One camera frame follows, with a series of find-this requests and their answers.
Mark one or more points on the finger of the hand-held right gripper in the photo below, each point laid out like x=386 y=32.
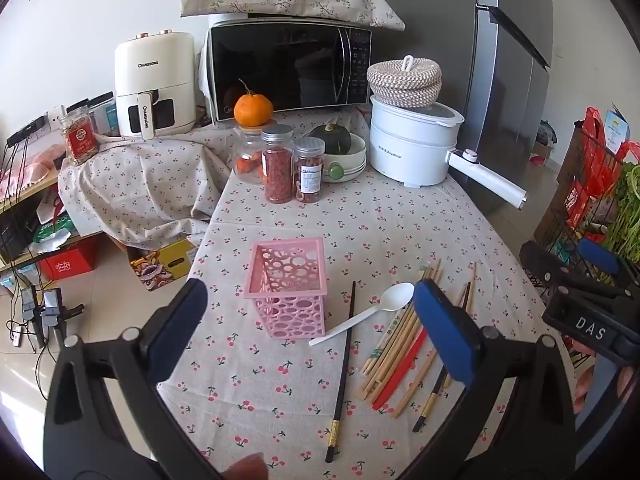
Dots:
x=537 y=262
x=597 y=255

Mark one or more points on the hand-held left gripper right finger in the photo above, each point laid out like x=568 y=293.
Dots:
x=445 y=330

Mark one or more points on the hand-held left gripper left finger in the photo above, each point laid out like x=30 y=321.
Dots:
x=180 y=320

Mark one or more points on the white plastic spoon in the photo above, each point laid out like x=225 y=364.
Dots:
x=397 y=296

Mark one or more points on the red chopstick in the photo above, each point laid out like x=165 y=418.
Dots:
x=400 y=370

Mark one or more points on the pile of wooden chopsticks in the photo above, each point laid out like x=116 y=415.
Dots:
x=387 y=367

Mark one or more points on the black chopstick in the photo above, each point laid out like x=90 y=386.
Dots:
x=430 y=402
x=342 y=385

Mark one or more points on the pink perforated utensil basket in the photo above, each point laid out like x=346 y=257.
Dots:
x=285 y=310

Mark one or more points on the person's right hand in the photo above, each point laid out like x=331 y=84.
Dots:
x=582 y=390

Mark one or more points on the person's left hand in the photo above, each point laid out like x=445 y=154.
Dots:
x=245 y=469

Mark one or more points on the green vegetables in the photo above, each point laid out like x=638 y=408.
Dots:
x=627 y=210

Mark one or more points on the red snack packet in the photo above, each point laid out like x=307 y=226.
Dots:
x=575 y=202

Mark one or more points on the paper wrapped chopsticks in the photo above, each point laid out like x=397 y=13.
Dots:
x=387 y=340

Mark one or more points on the yellow patterned box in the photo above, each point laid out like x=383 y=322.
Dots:
x=160 y=265

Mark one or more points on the cherry print tablecloth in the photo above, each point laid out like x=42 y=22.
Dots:
x=400 y=240

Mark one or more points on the red plastic bag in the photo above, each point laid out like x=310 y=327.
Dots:
x=595 y=130

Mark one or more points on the red cardboard box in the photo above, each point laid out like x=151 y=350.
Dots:
x=67 y=262

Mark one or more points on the blue white paper card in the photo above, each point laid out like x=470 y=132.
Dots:
x=615 y=122

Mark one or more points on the small floral cloth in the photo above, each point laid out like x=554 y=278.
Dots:
x=150 y=180

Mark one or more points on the green plastic bag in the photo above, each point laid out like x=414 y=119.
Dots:
x=52 y=232

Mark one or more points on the white electric cooking pot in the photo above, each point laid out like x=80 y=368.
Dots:
x=410 y=150

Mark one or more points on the tall goji berry jar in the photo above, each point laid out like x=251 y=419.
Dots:
x=277 y=175

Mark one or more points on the clear glass jar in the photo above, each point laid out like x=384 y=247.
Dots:
x=245 y=152

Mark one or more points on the white bowl with green knob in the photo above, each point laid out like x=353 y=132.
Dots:
x=350 y=165

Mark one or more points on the short labelled goji jar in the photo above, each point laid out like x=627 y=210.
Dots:
x=309 y=175

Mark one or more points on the wooden shelf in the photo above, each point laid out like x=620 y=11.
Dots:
x=25 y=196

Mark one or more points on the red label jar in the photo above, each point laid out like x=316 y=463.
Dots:
x=79 y=140

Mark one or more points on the pink cloth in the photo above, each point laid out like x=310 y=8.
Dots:
x=35 y=165

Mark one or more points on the white teal box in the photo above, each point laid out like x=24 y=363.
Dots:
x=107 y=120

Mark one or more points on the orange tangerine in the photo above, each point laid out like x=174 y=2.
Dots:
x=252 y=110

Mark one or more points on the dark green pumpkin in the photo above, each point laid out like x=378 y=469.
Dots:
x=330 y=139

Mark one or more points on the black power strip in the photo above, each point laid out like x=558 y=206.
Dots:
x=27 y=130

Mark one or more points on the white air fryer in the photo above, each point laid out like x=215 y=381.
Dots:
x=150 y=70

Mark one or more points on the black microwave oven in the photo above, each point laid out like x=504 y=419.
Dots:
x=280 y=65

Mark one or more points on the grey refrigerator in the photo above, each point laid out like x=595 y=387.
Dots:
x=425 y=10

